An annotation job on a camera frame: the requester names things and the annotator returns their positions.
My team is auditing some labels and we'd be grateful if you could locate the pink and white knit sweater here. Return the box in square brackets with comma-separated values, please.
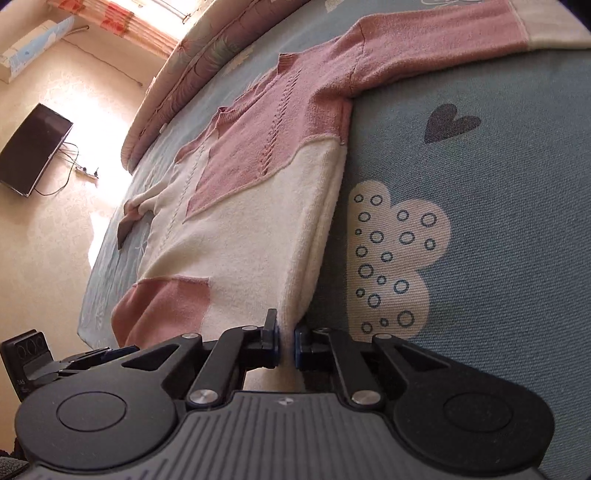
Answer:
[111, 0, 585, 370]

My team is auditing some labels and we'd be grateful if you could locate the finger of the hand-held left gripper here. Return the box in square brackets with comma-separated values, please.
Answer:
[59, 345, 140, 372]

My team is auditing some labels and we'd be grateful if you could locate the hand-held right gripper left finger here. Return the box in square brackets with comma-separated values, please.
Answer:
[122, 308, 281, 409]

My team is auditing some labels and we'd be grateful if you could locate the white air conditioner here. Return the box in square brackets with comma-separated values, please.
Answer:
[0, 14, 77, 84]

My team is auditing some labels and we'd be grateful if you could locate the bed with blue floral sheet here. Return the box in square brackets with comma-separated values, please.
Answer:
[76, 0, 591, 480]

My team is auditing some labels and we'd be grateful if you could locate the pink floral curtain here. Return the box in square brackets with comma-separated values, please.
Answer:
[46, 0, 185, 58]

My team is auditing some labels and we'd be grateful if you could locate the folded pink floral quilt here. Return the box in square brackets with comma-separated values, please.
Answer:
[121, 0, 319, 171]

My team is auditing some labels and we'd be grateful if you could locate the black wall television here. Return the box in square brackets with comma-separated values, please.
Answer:
[0, 104, 75, 198]

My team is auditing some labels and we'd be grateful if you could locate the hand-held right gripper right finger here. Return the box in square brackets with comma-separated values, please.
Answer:
[294, 323, 451, 409]

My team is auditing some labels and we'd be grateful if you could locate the black television cable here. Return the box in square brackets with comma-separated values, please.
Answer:
[34, 142, 100, 197]

